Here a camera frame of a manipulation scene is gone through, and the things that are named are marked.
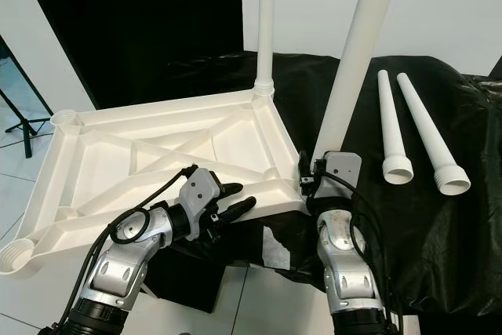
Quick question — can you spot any black plastic table cover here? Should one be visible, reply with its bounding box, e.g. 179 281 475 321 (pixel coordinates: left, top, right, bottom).
157 51 502 320

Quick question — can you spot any black tripod stand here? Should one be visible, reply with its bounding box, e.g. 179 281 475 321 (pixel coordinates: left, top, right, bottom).
0 88 48 159

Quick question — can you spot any black door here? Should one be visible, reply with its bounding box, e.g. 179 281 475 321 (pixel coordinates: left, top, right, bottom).
16 0 244 108

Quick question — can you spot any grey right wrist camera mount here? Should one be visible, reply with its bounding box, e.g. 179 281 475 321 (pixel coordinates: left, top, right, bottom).
322 150 362 202

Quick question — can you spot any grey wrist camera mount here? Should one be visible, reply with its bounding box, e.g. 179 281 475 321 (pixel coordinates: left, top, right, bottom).
322 150 362 202
177 166 225 222

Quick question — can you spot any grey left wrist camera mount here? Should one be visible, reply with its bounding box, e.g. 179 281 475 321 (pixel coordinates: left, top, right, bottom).
177 166 225 222

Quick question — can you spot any glass panel black frame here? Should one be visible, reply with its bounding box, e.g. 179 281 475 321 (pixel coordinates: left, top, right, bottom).
0 37 60 136

